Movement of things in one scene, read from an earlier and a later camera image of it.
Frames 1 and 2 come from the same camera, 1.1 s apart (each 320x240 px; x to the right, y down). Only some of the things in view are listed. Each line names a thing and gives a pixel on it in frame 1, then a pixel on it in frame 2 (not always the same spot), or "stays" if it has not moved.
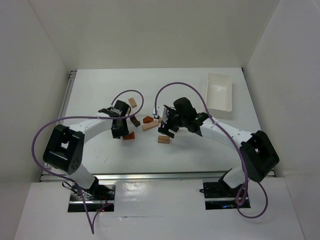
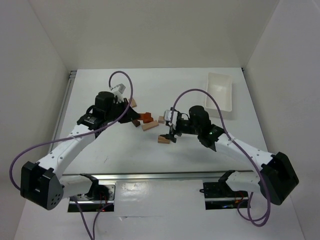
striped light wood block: (163, 139) stays
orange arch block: (131, 136) to (146, 117)
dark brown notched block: (136, 122) stays
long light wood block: (147, 126) stays
